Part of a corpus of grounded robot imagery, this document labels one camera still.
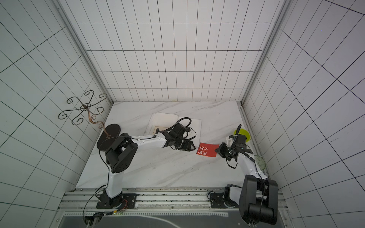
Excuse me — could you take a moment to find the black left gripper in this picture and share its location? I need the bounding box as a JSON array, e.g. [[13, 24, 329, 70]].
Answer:
[[173, 136, 196, 152]]

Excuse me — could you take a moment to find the red photo card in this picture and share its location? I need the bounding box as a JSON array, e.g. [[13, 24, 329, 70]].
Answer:
[[196, 142, 219, 157]]

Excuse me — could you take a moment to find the white photo album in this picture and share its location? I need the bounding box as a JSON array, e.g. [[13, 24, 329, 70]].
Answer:
[[144, 113, 202, 145]]

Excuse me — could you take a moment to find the cream patterned photo card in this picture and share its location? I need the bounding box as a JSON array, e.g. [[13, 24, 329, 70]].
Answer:
[[154, 127, 160, 135]]

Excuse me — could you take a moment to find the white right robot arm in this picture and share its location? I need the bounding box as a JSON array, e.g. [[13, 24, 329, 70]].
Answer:
[[215, 135, 279, 225]]

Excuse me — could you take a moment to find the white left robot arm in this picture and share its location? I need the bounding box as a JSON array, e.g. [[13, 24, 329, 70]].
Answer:
[[104, 123, 197, 199]]

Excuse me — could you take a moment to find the lime green plastic bowl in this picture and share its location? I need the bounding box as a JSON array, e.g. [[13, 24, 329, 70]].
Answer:
[[239, 128, 251, 142]]

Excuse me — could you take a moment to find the clear green glass cup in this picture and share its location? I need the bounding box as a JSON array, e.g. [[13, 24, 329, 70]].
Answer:
[[254, 155, 266, 171]]

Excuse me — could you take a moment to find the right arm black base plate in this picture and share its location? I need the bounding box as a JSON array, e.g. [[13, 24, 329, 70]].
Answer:
[[207, 192, 238, 209]]

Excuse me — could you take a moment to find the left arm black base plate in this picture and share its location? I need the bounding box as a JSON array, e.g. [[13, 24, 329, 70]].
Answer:
[[96, 193, 137, 209]]

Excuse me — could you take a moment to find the copper wire jewelry stand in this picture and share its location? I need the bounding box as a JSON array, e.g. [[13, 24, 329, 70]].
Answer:
[[58, 90, 121, 152]]

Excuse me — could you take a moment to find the aluminium mounting rail frame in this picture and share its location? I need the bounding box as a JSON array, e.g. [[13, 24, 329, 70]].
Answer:
[[56, 186, 289, 228]]

